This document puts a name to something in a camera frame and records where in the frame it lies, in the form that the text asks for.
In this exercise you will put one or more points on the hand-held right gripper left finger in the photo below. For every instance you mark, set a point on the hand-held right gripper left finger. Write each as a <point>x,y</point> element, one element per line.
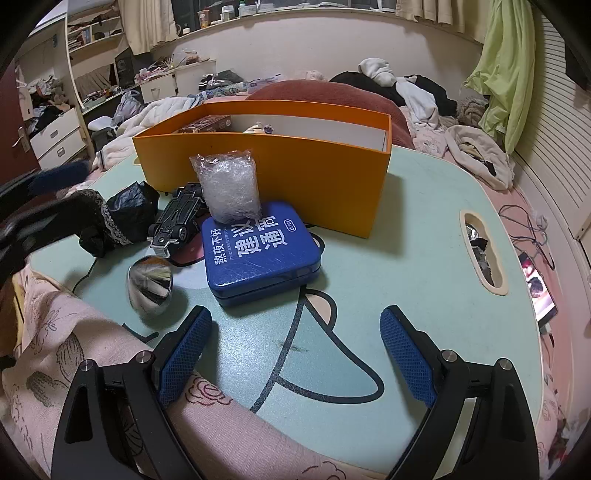
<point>184,353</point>

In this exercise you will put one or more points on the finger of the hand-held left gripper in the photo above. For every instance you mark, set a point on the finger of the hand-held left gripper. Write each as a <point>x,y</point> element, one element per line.
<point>60,177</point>
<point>27,230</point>

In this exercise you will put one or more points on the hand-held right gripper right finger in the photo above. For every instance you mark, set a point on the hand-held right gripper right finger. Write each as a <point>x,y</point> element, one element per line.
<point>406,353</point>

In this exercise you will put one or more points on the black lace-trimmed pouch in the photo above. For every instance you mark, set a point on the black lace-trimmed pouch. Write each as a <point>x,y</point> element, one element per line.
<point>124,212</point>

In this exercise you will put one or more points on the orange cardboard box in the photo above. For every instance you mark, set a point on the orange cardboard box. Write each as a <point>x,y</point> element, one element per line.
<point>300,184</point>

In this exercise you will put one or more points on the light green cartoon desktop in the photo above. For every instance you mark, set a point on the light green cartoon desktop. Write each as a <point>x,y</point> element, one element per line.
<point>415,263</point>

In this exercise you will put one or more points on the white drawer cabinet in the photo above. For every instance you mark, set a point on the white drawer cabinet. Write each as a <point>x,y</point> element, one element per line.
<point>57,136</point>

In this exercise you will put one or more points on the silver metal bowl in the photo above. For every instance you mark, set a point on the silver metal bowl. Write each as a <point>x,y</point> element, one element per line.
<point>150,288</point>

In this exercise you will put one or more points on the brown wooden door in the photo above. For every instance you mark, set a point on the brown wooden door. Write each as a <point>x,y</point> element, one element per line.
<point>14,115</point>

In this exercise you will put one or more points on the grey plastic bag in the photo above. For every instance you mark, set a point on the grey plastic bag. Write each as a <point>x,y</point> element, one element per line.
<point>127,107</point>

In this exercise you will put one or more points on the white fleece blanket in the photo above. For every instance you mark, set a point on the white fleece blanket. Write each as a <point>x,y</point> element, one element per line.
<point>152,115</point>

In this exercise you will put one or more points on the blue tin box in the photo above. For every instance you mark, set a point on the blue tin box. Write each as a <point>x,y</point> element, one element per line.
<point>258,258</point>

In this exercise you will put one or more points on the pink floral blanket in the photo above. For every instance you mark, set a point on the pink floral blanket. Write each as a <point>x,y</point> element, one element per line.
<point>60,350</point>

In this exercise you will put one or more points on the black toy car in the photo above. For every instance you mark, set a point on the black toy car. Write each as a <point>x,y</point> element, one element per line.
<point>178,217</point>

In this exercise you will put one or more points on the white bookshelf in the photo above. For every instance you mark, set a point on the white bookshelf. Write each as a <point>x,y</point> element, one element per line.
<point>92,41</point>

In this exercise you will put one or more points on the smartphone with lit screen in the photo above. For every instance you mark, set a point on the smartphone with lit screen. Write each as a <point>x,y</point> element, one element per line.
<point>538,290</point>

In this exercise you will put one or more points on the white desk with drawers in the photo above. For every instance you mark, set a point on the white desk with drawers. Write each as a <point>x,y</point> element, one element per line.
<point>175,81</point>

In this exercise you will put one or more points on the brown printed box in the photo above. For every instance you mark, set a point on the brown printed box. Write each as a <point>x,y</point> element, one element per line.
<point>203,124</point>

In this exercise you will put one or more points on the clear bubble wrap packet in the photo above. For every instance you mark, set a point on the clear bubble wrap packet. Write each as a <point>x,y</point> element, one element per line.
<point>228,189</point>

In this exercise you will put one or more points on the cream curtain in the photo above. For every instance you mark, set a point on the cream curtain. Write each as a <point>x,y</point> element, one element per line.
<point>429,18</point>
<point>145,25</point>

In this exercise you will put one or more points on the dark patterned clothes pile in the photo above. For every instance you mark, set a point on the dark patterned clothes pile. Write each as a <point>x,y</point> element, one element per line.
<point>221,81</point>

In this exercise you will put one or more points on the small white figurine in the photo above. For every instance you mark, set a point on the small white figurine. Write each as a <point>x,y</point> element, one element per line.
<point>259,128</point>

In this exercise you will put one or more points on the brown jar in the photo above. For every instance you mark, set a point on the brown jar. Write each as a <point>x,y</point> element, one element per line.
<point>203,19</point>

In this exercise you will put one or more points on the cream clothes pile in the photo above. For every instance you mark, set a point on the cream clothes pile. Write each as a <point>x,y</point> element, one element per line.
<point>475,147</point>

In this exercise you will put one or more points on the white jar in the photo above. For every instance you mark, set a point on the white jar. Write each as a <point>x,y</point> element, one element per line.
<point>226,13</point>

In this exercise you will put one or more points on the beige knit cloth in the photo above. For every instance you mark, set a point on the beige knit cloth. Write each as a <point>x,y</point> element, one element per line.
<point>472,110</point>

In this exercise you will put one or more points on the white garment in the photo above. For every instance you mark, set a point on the white garment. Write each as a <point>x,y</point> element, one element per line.
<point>418,99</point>

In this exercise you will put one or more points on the black clothes pile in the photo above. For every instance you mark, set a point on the black clothes pile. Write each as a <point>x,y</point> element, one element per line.
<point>436,92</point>

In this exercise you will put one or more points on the red cushion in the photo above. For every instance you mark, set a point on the red cushion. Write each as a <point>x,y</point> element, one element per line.
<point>323,90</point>

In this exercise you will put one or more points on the white slatted panel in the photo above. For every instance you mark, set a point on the white slatted panel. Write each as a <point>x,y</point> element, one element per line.
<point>554,115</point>

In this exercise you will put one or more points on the white hoodie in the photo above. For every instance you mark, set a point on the white hoodie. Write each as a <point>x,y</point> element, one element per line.
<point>376,69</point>

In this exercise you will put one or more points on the light green hanging cloth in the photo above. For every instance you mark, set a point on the light green hanging cloth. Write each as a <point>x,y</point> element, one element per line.
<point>503,69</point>

